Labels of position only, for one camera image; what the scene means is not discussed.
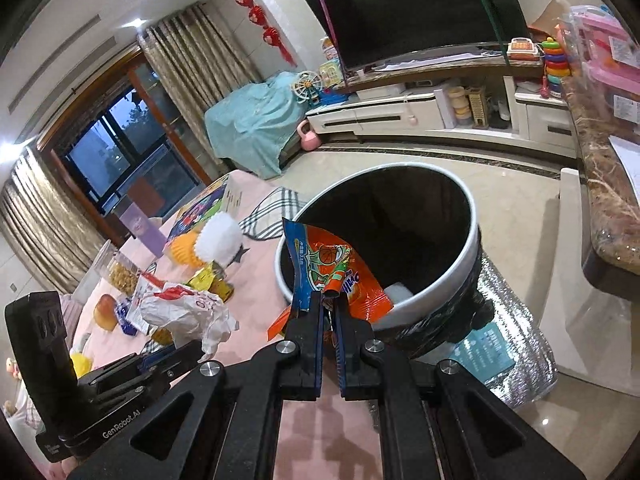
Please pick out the blue packet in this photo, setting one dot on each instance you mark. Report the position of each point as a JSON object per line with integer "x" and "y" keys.
{"x": 125, "y": 317}

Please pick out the white ferris wheel toy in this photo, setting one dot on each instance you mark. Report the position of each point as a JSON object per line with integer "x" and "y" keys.
{"x": 307, "y": 87}

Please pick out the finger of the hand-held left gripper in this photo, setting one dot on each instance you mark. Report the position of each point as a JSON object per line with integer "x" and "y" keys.
{"x": 184, "y": 360}
{"x": 120, "y": 371}

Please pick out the orange snack wrapper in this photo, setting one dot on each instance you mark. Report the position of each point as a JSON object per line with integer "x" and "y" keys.
{"x": 360, "y": 290}

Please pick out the white round waste bin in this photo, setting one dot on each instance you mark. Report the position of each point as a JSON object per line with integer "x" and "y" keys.
{"x": 440, "y": 280}

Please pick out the yellow packet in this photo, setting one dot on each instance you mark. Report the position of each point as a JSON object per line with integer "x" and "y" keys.
{"x": 207, "y": 280}

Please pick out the white paper sheet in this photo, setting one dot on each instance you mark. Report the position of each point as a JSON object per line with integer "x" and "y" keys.
{"x": 627, "y": 165}

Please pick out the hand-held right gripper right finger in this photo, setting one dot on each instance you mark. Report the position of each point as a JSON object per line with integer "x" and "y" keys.
{"x": 340, "y": 355}

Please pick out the brown cardboard piece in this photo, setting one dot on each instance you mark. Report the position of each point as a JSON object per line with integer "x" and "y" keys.
{"x": 550, "y": 15}

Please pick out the beige patterned curtain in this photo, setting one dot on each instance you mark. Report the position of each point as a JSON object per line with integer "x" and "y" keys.
{"x": 200, "y": 55}
{"x": 40, "y": 220}

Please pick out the white red paper wrapper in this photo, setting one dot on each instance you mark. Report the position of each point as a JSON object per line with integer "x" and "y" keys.
{"x": 190, "y": 315}

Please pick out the black bin liner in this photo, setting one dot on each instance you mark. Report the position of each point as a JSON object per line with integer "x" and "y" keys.
{"x": 410, "y": 220}

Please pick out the clear snack container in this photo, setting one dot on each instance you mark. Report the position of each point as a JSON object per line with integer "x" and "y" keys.
{"x": 122, "y": 272}

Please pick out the purple box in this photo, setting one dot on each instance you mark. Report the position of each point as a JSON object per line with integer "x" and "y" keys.
{"x": 145, "y": 232}

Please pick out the white red flat packet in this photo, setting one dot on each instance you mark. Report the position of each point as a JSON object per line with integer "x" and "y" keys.
{"x": 142, "y": 292}

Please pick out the pink printed blanket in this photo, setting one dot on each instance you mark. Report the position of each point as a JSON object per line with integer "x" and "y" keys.
{"x": 260, "y": 280}

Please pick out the brown marble counter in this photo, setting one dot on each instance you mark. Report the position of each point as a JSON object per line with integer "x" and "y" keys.
{"x": 610, "y": 210}

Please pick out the round orange brown fruit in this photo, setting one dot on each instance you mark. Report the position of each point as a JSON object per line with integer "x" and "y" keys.
{"x": 106, "y": 312}

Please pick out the white tv cabinet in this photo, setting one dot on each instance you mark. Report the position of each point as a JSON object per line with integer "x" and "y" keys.
{"x": 380, "y": 122}

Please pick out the toy cash register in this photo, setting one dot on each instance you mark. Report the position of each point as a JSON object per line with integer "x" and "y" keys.
{"x": 522, "y": 52}

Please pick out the black flat television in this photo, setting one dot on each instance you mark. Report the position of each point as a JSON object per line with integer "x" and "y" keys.
{"x": 410, "y": 10}

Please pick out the teal covered furniture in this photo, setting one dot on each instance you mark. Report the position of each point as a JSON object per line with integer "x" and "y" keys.
{"x": 250, "y": 120}

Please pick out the pink toy storage box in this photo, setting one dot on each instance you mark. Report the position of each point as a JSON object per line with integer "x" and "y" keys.
{"x": 602, "y": 32}
{"x": 617, "y": 77}

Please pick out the silver insulated bag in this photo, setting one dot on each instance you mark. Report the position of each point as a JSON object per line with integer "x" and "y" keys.
{"x": 525, "y": 340}

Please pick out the colourful cartoon box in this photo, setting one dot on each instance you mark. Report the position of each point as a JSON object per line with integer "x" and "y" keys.
{"x": 200, "y": 205}

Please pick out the white scrap in bin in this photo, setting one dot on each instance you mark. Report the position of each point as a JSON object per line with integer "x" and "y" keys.
{"x": 397, "y": 294}

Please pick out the stacked yellow containers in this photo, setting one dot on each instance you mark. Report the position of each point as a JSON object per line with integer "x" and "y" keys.
{"x": 459, "y": 105}

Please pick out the orange foam fruit net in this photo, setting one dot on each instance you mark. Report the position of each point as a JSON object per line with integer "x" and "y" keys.
{"x": 182, "y": 250}

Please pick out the wooden framed glass door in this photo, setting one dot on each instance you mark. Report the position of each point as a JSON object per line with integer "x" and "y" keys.
{"x": 125, "y": 150}

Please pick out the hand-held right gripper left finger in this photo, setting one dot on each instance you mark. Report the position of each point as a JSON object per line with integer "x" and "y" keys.
{"x": 317, "y": 345}

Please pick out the wooden slatted holder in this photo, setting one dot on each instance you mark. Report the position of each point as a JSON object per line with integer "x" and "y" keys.
{"x": 477, "y": 107}

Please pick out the pink kettlebell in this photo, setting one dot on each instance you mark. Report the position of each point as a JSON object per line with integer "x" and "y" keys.
{"x": 308, "y": 137}

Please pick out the pastel toy playset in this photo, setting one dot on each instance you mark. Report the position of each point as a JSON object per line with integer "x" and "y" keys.
{"x": 331, "y": 60}

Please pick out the clear storage box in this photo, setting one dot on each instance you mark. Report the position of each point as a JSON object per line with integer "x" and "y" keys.
{"x": 569, "y": 45}

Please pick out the white flat device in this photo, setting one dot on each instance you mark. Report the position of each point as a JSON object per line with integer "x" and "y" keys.
{"x": 377, "y": 92}

